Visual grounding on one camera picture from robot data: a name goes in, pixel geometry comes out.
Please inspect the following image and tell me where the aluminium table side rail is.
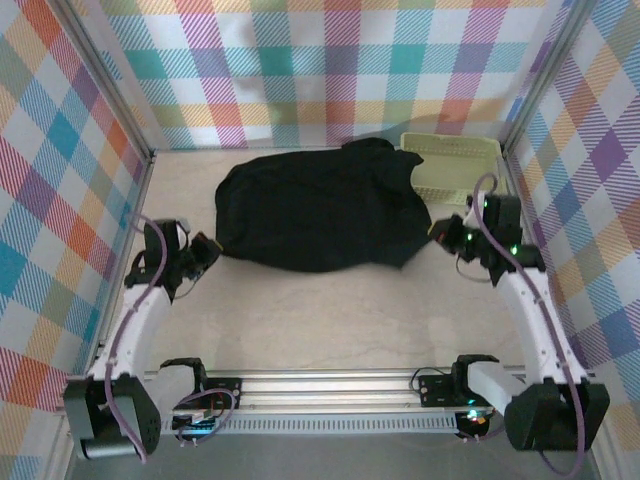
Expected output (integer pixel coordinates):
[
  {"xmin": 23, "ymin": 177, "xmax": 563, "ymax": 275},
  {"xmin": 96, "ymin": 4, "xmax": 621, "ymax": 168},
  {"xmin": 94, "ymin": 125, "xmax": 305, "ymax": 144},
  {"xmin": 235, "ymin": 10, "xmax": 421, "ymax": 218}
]
[
  {"xmin": 503, "ymin": 149, "xmax": 575, "ymax": 371},
  {"xmin": 85, "ymin": 152, "xmax": 157, "ymax": 376}
]

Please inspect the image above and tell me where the pale green plastic basket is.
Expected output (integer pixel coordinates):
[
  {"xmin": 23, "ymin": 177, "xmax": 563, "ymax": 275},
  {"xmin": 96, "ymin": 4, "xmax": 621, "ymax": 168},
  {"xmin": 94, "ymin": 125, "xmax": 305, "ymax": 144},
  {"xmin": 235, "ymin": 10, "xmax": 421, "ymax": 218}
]
[{"xmin": 399, "ymin": 131, "xmax": 503, "ymax": 207}]

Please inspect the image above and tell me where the thin black left gripper wire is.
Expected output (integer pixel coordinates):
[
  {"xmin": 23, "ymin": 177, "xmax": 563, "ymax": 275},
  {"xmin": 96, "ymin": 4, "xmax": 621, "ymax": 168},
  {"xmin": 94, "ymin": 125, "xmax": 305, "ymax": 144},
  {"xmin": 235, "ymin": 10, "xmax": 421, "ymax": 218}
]
[{"xmin": 172, "ymin": 272, "xmax": 201, "ymax": 300}]

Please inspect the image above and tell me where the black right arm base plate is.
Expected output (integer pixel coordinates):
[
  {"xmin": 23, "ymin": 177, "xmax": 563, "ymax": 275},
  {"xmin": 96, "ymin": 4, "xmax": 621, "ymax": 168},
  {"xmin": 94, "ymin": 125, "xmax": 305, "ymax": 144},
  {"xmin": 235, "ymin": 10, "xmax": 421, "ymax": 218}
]
[{"xmin": 418, "ymin": 373, "xmax": 471, "ymax": 409}]

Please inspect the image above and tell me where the thin black gripper wire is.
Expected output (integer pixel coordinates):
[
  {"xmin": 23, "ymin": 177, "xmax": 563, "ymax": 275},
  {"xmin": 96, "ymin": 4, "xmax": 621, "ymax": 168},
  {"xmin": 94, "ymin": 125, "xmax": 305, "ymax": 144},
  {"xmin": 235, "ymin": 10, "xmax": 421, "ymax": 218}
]
[
  {"xmin": 172, "ymin": 272, "xmax": 201, "ymax": 300},
  {"xmin": 455, "ymin": 252, "xmax": 490, "ymax": 285}
]

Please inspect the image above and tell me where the aluminium frame post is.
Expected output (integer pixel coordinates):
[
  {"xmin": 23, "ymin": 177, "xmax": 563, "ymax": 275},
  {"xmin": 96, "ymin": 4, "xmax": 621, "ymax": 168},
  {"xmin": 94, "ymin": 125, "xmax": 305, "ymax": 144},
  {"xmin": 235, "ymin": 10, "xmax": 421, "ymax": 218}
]
[
  {"xmin": 498, "ymin": 0, "xmax": 599, "ymax": 156},
  {"xmin": 57, "ymin": 0, "xmax": 157, "ymax": 166}
]

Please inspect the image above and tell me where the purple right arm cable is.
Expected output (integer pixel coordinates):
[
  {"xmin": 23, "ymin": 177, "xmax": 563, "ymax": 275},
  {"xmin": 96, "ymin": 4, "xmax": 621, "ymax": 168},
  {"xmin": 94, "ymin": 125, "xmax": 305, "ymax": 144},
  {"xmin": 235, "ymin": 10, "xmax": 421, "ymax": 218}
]
[{"xmin": 472, "ymin": 172, "xmax": 587, "ymax": 476}]

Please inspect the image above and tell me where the grey slotted cable duct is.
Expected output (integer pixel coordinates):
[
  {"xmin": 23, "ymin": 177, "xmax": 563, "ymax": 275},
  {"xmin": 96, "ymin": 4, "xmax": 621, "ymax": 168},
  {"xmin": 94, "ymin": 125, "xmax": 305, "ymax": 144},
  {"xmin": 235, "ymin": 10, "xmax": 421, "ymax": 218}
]
[{"xmin": 159, "ymin": 412, "xmax": 459, "ymax": 435}]

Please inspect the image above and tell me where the black t-shirt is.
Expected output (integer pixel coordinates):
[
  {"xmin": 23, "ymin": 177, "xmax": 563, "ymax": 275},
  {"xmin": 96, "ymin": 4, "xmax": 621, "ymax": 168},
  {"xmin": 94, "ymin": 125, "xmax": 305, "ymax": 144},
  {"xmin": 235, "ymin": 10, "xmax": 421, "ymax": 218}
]
[{"xmin": 213, "ymin": 138, "xmax": 432, "ymax": 275}]

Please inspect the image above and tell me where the long aluminium mounting rail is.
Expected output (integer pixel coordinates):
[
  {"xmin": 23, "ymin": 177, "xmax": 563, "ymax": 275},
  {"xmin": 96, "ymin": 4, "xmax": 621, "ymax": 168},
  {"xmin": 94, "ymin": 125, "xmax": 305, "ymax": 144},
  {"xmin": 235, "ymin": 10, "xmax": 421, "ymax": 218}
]
[{"xmin": 59, "ymin": 367, "xmax": 606, "ymax": 416}]

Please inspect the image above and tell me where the thin black right gripper wire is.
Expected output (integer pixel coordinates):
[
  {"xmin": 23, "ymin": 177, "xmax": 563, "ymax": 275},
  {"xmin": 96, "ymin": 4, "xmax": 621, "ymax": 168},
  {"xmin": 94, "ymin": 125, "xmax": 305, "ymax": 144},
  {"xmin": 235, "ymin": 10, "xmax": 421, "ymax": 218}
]
[{"xmin": 455, "ymin": 252, "xmax": 490, "ymax": 285}]

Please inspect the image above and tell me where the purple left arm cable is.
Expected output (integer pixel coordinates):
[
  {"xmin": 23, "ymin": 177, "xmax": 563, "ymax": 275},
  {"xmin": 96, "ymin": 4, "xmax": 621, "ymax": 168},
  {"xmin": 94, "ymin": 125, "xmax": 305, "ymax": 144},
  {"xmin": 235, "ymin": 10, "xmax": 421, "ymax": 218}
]
[{"xmin": 104, "ymin": 212, "xmax": 239, "ymax": 460}]

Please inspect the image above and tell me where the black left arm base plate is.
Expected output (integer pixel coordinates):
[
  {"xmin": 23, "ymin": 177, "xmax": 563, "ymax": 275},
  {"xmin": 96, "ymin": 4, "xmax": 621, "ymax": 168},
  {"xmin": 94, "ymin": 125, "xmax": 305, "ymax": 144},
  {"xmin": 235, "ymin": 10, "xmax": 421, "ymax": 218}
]
[{"xmin": 199, "ymin": 375, "xmax": 244, "ymax": 412}]

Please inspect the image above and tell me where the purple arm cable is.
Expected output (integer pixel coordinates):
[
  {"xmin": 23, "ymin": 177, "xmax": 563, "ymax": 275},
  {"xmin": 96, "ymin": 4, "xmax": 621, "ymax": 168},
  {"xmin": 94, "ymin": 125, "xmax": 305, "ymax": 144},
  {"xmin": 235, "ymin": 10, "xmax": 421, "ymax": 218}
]
[
  {"xmin": 104, "ymin": 212, "xmax": 239, "ymax": 460},
  {"xmin": 472, "ymin": 172, "xmax": 587, "ymax": 476}
]

